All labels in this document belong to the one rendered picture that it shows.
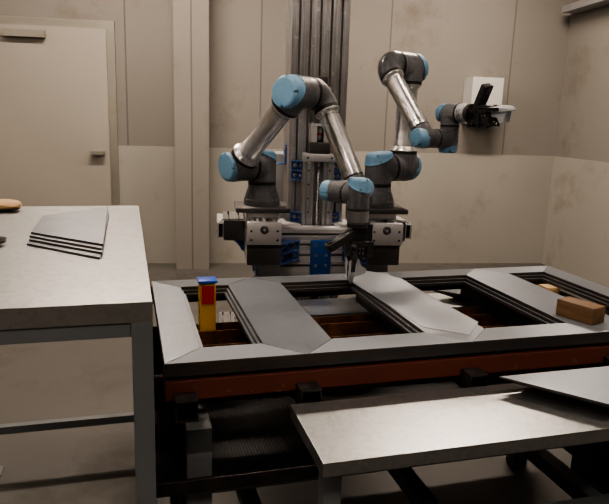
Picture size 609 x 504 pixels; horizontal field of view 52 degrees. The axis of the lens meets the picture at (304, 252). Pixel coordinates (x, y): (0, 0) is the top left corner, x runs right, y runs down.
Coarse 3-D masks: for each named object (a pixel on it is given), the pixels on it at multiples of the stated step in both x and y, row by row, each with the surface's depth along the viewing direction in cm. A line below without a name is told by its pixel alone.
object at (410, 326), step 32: (192, 288) 206; (224, 288) 209; (288, 288) 214; (320, 288) 217; (352, 288) 218; (416, 288) 212; (480, 288) 222; (576, 288) 223; (192, 320) 175; (544, 320) 188; (352, 352) 154; (384, 352) 156; (416, 352) 158; (448, 352) 161; (480, 352) 164
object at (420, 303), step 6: (408, 300) 198; (414, 300) 198; (420, 300) 198; (426, 300) 198; (432, 300) 198; (390, 306) 191; (396, 306) 191; (402, 306) 191; (408, 306) 191; (414, 306) 191; (420, 306) 192; (426, 306) 192; (432, 306) 192
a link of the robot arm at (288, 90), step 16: (288, 80) 218; (304, 80) 220; (272, 96) 222; (288, 96) 218; (304, 96) 219; (320, 96) 225; (272, 112) 227; (288, 112) 224; (256, 128) 234; (272, 128) 231; (240, 144) 244; (256, 144) 237; (224, 160) 245; (240, 160) 241; (256, 160) 245; (224, 176) 247; (240, 176) 246
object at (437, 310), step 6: (438, 306) 192; (444, 306) 192; (402, 312) 185; (408, 312) 185; (414, 312) 185; (420, 312) 186; (426, 312) 186; (432, 312) 186; (438, 312) 186; (444, 312) 186; (450, 312) 186; (456, 312) 187
